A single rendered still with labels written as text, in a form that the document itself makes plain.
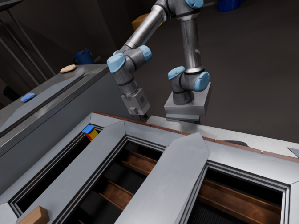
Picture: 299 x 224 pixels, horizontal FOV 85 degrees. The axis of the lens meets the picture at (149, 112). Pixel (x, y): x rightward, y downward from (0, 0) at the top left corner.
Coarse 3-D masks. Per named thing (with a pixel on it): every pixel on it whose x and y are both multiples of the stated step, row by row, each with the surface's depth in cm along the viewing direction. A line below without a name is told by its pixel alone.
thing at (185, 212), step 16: (96, 128) 109; (144, 144) 86; (112, 160) 85; (208, 160) 66; (96, 176) 79; (240, 176) 60; (256, 176) 57; (80, 192) 73; (192, 192) 59; (288, 192) 51; (16, 208) 79; (64, 208) 68; (192, 208) 57; (288, 208) 48
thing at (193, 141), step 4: (184, 136) 78; (188, 136) 77; (192, 136) 76; (196, 136) 76; (176, 140) 77; (180, 140) 77; (184, 140) 76; (188, 140) 75; (192, 140) 74; (196, 140) 74; (200, 140) 73; (188, 144) 73; (192, 144) 73; (196, 144) 72; (200, 144) 72; (204, 144) 71; (200, 148) 70; (204, 148) 69; (208, 152) 68
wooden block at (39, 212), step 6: (36, 210) 65; (42, 210) 66; (30, 216) 64; (36, 216) 63; (42, 216) 63; (48, 216) 67; (24, 222) 63; (30, 222) 62; (36, 222) 62; (42, 222) 64
